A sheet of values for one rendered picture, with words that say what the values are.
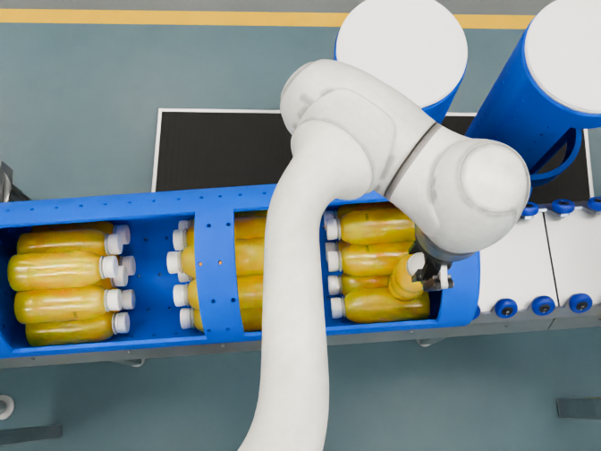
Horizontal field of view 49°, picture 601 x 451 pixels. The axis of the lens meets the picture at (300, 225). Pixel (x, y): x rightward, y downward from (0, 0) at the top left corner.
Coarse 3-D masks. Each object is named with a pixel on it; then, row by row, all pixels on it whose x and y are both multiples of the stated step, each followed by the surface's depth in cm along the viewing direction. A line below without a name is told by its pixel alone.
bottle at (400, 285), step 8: (408, 256) 110; (400, 264) 110; (392, 272) 118; (400, 272) 110; (408, 272) 108; (392, 280) 117; (400, 280) 111; (408, 280) 109; (392, 288) 120; (400, 288) 114; (408, 288) 111; (416, 288) 110; (400, 296) 120; (408, 296) 117; (416, 296) 118
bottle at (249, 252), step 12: (240, 240) 118; (252, 240) 117; (264, 240) 117; (180, 252) 118; (192, 252) 116; (240, 252) 116; (252, 252) 116; (180, 264) 117; (192, 264) 116; (240, 264) 116; (252, 264) 116; (192, 276) 117; (240, 276) 118
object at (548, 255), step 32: (544, 224) 142; (576, 224) 141; (480, 256) 140; (512, 256) 140; (544, 256) 140; (576, 256) 140; (480, 288) 138; (512, 288) 138; (544, 288) 138; (576, 288) 138; (544, 320) 140; (576, 320) 141; (96, 352) 140; (128, 352) 140; (160, 352) 142; (192, 352) 143; (224, 352) 144
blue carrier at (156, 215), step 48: (144, 192) 122; (192, 192) 118; (240, 192) 117; (0, 240) 126; (144, 240) 136; (336, 240) 137; (0, 288) 125; (144, 288) 136; (0, 336) 112; (144, 336) 127; (192, 336) 117; (240, 336) 116
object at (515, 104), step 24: (504, 72) 155; (528, 72) 140; (504, 96) 155; (528, 96) 144; (480, 120) 176; (504, 120) 159; (528, 120) 150; (552, 120) 144; (576, 120) 140; (600, 120) 139; (528, 144) 158; (552, 144) 153; (576, 144) 179; (528, 168) 169
